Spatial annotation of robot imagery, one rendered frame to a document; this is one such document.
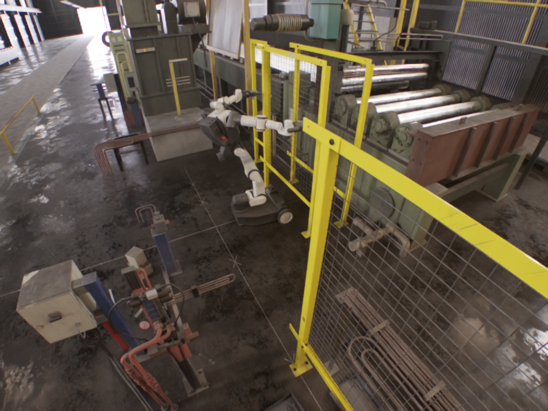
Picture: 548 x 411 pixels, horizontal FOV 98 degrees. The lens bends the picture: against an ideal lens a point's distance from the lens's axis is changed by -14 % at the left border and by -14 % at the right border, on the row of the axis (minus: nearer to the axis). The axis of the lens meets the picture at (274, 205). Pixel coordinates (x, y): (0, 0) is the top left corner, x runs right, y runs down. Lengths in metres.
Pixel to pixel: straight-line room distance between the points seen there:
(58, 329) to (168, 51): 4.48
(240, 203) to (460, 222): 2.73
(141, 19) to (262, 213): 3.73
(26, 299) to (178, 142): 3.62
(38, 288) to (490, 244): 2.05
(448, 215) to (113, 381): 2.45
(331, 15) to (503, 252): 3.13
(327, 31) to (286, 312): 2.93
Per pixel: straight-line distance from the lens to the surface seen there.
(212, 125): 2.62
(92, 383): 2.68
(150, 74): 5.43
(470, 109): 4.58
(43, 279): 2.06
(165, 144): 4.97
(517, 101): 11.57
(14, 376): 3.09
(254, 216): 3.20
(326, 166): 0.99
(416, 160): 2.78
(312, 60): 2.52
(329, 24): 3.50
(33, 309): 1.98
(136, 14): 5.40
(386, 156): 3.13
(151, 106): 5.50
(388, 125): 3.16
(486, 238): 0.68
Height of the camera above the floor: 2.20
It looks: 37 degrees down
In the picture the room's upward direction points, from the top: straight up
